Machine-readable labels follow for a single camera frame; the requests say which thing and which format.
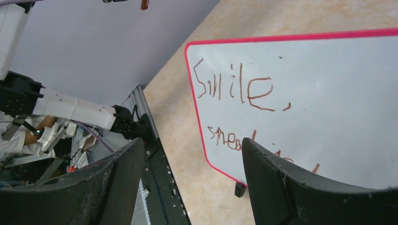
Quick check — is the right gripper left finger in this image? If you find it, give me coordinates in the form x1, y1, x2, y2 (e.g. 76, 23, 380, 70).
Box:
0, 138, 145, 225

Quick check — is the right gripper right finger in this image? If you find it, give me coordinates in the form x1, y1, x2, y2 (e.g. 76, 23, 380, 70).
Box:
242, 138, 398, 225

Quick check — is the pink-framed whiteboard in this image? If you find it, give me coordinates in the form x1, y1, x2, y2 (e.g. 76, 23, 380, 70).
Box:
184, 28, 398, 189

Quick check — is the white marker pen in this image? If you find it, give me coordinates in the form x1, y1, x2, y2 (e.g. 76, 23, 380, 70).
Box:
140, 0, 149, 10

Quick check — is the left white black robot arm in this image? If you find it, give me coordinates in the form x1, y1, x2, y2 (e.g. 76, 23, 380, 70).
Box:
0, 0, 150, 141

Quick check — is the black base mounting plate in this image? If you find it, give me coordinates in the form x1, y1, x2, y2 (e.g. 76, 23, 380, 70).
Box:
139, 114, 191, 225

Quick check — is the person in white shirt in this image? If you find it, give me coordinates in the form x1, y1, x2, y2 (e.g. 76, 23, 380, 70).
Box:
0, 112, 72, 158

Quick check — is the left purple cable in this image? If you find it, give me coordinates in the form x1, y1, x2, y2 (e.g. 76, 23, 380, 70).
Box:
73, 120, 115, 153

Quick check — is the aluminium frame rail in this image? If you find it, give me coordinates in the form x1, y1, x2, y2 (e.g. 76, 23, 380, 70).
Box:
119, 84, 160, 225

